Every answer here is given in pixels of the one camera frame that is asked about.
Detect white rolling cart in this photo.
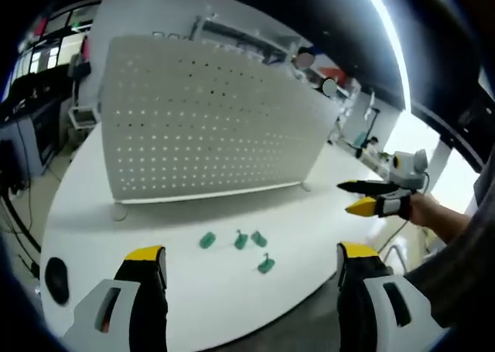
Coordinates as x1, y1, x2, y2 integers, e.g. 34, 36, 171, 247
67, 53, 100, 131

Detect dark workbench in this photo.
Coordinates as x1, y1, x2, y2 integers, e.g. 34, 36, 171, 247
0, 92, 65, 175

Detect white pegboard mounting plate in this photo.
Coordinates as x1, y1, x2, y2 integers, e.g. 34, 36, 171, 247
101, 35, 337, 206

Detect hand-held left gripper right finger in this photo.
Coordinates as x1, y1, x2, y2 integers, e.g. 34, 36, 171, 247
336, 241, 449, 352

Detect person's dark sleeve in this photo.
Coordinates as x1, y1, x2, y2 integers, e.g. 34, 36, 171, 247
404, 162, 495, 330

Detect white metal shelf rack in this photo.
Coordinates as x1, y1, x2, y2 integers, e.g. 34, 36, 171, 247
191, 14, 306, 65

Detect black round table grommet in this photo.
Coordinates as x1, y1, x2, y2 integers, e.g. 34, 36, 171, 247
44, 257, 70, 304

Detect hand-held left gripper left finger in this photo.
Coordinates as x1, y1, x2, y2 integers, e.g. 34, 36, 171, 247
63, 245, 169, 352

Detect black floor cable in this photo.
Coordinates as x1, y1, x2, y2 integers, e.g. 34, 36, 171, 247
0, 191, 43, 275

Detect white metal chair frame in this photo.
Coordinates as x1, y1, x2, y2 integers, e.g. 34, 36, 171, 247
381, 243, 409, 278

